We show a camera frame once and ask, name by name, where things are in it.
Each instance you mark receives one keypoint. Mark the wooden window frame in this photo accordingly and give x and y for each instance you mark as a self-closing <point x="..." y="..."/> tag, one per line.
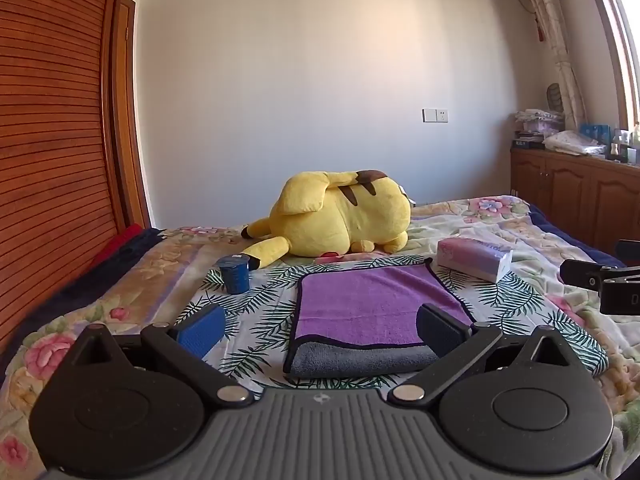
<point x="615" y="35"/>

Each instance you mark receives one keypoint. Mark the pink tissue pack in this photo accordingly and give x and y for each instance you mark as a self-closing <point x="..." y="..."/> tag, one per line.
<point x="472" y="257"/>

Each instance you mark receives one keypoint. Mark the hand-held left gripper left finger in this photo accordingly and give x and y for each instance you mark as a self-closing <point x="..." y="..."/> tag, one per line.
<point x="202" y="331"/>

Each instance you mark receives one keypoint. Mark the white plastic bag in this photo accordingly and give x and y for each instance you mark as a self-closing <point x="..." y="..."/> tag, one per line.
<point x="572" y="141"/>

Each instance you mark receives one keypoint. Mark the stack of folded linens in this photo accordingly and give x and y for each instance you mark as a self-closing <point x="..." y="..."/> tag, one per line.
<point x="537" y="127"/>

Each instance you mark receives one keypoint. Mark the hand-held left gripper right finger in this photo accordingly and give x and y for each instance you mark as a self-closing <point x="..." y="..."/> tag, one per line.
<point x="440" y="331"/>

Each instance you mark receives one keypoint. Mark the patterned beige curtain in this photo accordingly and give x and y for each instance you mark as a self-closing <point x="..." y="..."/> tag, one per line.
<point x="560" y="50"/>

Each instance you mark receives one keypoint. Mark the red cloth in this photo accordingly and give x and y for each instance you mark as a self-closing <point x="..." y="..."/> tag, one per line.
<point x="120" y="242"/>

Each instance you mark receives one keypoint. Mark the red tassel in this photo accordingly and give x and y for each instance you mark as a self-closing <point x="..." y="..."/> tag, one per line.
<point x="539" y="30"/>

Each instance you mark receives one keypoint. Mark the brown woven fan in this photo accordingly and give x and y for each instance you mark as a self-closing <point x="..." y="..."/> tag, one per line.
<point x="554" y="96"/>

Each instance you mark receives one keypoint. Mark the purple and grey towel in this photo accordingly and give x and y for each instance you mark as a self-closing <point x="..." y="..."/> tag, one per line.
<point x="360" y="305"/>

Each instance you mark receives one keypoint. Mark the blue plastic cup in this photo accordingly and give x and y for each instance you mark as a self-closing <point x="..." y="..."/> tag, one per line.
<point x="235" y="275"/>

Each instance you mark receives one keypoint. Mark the yellow plush toy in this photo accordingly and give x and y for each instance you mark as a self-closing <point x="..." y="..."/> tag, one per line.
<point x="340" y="215"/>

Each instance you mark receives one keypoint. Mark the wooden cabinet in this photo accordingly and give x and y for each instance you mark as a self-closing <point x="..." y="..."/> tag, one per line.
<point x="570" y="195"/>

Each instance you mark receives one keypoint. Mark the wooden door frame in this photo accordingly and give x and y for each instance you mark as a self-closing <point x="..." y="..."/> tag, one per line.
<point x="127" y="110"/>

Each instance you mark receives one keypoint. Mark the dark small bottle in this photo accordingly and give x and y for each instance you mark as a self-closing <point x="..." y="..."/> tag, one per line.
<point x="618" y="147"/>

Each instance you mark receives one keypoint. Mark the white wall socket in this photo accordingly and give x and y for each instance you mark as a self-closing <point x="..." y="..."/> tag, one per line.
<point x="435" y="115"/>

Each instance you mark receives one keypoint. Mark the leaf print cloth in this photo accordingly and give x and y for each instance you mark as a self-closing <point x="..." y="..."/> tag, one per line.
<point x="260" y="320"/>

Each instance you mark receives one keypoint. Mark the blue box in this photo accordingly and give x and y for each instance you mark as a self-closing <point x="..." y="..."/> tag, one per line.
<point x="597" y="134"/>

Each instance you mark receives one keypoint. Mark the slatted wooden wardrobe door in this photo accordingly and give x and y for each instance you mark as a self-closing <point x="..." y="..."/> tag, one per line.
<point x="50" y="135"/>

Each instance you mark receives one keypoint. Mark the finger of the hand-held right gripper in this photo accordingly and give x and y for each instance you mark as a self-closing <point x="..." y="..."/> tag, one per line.
<point x="582" y="272"/>
<point x="628" y="251"/>

